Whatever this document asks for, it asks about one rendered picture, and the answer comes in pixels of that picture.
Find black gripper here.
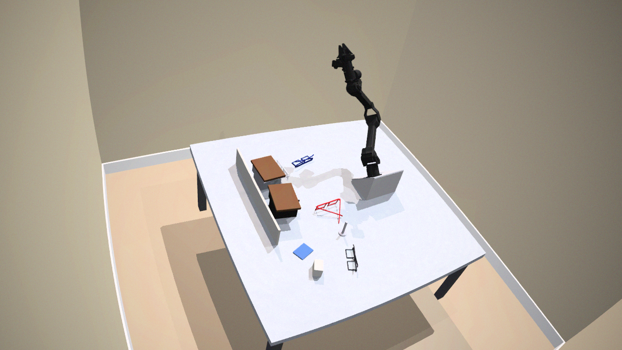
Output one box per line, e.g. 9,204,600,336
336,43,355,72

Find grey curved panel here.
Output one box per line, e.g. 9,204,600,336
236,148,281,245

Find blue flat rectangular pad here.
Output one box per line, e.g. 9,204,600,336
293,243,313,260

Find black glasses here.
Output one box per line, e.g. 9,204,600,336
346,247,358,272

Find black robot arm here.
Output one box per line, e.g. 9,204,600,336
332,60,382,178

